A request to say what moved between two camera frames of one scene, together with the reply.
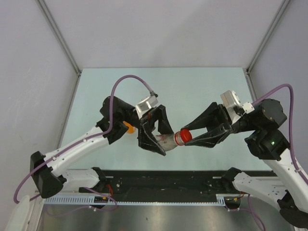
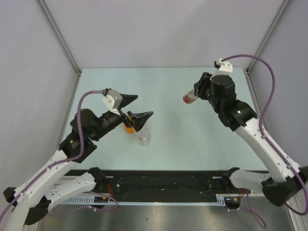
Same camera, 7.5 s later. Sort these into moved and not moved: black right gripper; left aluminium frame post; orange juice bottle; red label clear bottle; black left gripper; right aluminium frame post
Moved: black left gripper; black right gripper; red label clear bottle
Not moved: right aluminium frame post; left aluminium frame post; orange juice bottle
